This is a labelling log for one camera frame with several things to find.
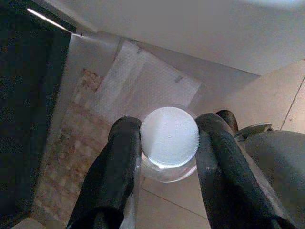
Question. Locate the black robot left foot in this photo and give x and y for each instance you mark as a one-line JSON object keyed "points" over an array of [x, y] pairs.
{"points": [[228, 119]]}

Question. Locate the clear jar white lid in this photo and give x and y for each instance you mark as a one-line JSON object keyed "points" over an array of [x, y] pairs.
{"points": [[169, 136]]}

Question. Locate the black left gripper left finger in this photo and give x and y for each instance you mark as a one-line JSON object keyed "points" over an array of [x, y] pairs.
{"points": [[112, 167]]}

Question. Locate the white bubble wrap sheet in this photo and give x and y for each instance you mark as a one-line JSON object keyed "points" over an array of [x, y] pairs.
{"points": [[147, 78]]}

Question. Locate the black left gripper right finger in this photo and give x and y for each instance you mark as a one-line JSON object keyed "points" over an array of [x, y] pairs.
{"points": [[226, 179]]}

